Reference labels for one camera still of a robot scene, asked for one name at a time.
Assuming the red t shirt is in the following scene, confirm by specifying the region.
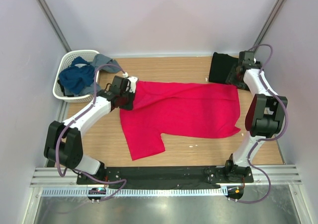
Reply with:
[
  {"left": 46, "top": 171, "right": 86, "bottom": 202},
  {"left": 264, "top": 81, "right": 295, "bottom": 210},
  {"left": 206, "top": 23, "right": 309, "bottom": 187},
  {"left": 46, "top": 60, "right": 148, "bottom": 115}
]
[{"left": 120, "top": 81, "right": 240, "bottom": 160}]

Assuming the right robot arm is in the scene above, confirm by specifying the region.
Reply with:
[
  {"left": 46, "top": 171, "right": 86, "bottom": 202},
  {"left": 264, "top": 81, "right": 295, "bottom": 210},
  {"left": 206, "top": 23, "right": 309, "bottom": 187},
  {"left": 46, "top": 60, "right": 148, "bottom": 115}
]
[{"left": 224, "top": 51, "right": 288, "bottom": 182}]

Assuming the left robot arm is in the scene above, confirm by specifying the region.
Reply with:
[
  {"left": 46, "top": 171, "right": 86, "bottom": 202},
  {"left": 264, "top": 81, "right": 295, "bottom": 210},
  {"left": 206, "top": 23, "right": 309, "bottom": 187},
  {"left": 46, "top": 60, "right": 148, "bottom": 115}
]
[{"left": 44, "top": 75, "right": 138, "bottom": 184}]

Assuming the folded black t shirt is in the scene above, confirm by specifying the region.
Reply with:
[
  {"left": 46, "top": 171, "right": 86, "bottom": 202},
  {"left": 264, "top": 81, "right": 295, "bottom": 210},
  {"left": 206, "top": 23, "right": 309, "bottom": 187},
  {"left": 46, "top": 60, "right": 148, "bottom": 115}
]
[{"left": 208, "top": 52, "right": 239, "bottom": 84}]

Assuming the grey blue t shirt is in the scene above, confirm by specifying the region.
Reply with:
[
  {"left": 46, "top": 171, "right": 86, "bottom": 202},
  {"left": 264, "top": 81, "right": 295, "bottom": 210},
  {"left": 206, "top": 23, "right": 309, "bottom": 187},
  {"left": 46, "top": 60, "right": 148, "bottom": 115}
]
[{"left": 79, "top": 54, "right": 123, "bottom": 96}]

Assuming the dark blue t shirt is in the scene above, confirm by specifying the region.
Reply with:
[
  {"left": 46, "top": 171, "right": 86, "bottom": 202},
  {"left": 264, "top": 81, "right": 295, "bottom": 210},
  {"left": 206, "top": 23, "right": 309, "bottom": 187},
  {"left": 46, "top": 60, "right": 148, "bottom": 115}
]
[{"left": 58, "top": 56, "right": 89, "bottom": 97}]

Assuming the white plastic laundry basket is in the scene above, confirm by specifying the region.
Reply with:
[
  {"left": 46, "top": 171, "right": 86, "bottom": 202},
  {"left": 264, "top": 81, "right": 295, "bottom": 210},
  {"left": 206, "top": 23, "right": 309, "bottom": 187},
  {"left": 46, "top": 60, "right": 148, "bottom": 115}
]
[{"left": 53, "top": 50, "right": 99, "bottom": 103}]

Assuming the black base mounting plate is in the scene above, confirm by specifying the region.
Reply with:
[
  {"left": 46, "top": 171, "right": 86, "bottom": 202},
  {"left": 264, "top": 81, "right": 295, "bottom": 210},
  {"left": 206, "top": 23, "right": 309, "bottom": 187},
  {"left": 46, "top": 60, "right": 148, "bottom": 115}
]
[{"left": 92, "top": 165, "right": 254, "bottom": 190}]

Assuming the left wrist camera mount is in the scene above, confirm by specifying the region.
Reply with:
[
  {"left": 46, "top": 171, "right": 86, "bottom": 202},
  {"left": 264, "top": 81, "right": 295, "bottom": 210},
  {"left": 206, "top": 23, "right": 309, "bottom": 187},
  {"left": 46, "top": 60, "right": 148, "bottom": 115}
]
[{"left": 122, "top": 72, "right": 138, "bottom": 93}]

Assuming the right aluminium corner post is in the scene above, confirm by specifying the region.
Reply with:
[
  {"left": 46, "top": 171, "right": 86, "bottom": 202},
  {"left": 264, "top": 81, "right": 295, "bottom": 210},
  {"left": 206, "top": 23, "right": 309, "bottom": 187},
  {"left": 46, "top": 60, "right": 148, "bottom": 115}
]
[{"left": 252, "top": 0, "right": 287, "bottom": 52}]

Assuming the aluminium corner post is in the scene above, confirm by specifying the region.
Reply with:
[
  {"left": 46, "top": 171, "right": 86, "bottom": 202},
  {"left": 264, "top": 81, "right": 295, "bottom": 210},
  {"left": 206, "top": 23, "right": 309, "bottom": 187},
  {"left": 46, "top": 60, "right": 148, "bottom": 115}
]
[
  {"left": 252, "top": 0, "right": 287, "bottom": 52},
  {"left": 36, "top": 0, "right": 71, "bottom": 52}
]

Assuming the left aluminium corner post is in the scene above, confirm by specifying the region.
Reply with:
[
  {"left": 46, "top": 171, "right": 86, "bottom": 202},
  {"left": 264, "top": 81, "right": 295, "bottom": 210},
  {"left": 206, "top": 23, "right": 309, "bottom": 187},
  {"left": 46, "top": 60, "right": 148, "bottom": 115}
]
[{"left": 36, "top": 0, "right": 71, "bottom": 52}]

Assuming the slotted white cable duct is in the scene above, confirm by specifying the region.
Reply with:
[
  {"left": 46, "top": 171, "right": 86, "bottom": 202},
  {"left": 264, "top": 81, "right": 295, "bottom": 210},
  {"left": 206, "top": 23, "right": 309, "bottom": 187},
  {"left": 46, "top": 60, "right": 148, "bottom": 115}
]
[{"left": 42, "top": 187, "right": 228, "bottom": 197}]

